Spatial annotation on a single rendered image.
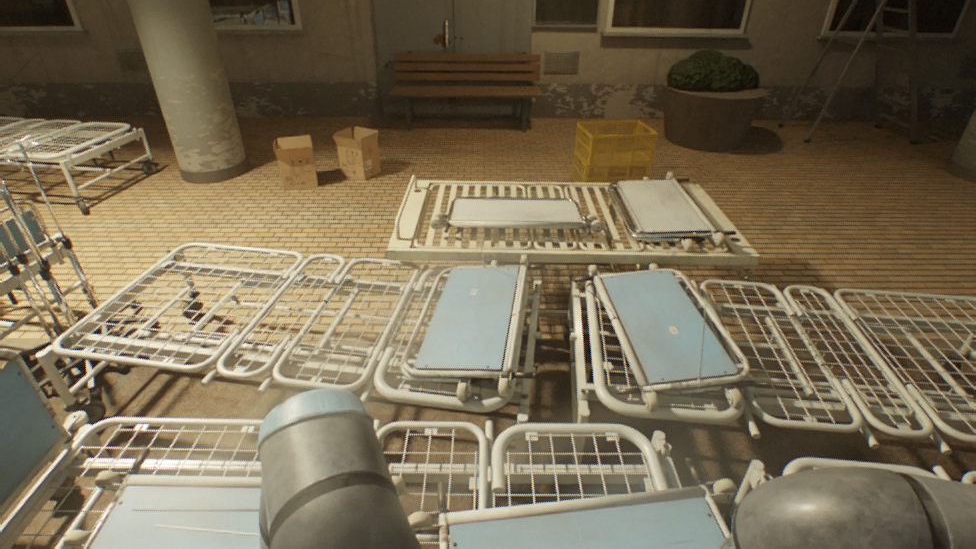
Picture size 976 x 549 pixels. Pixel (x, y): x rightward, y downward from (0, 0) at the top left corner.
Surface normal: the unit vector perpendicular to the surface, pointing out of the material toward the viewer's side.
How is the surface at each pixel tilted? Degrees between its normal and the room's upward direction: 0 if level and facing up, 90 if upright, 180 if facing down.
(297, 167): 90
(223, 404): 0
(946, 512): 7
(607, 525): 1
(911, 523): 27
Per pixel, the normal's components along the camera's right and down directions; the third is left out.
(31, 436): 1.00, 0.01
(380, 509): 0.63, -0.71
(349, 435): 0.46, -0.85
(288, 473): -0.44, -0.64
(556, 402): 0.01, -0.86
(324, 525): 0.04, -0.66
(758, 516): -0.89, -0.45
